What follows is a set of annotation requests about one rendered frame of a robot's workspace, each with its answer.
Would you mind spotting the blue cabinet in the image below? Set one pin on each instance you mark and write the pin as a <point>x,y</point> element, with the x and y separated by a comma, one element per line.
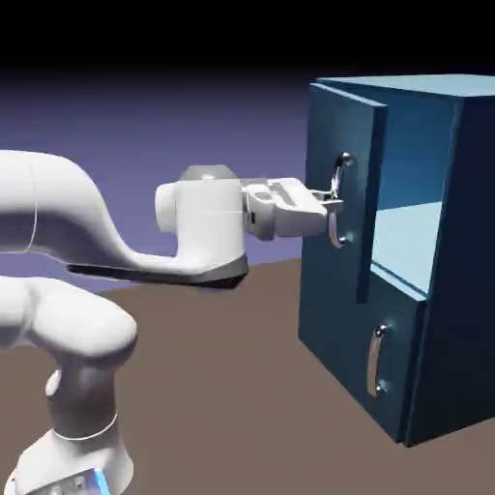
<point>437,247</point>

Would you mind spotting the blue cabinet door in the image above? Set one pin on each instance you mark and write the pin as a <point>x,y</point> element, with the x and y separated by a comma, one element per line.
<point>340,270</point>
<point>386,363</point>

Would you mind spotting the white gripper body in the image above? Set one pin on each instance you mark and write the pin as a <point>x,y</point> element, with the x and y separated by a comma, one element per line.
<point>296,210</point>

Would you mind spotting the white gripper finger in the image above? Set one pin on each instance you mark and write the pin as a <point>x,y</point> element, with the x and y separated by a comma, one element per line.
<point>320,194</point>
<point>335,205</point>

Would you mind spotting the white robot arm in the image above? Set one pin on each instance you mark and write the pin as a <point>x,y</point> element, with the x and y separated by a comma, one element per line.
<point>205,224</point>

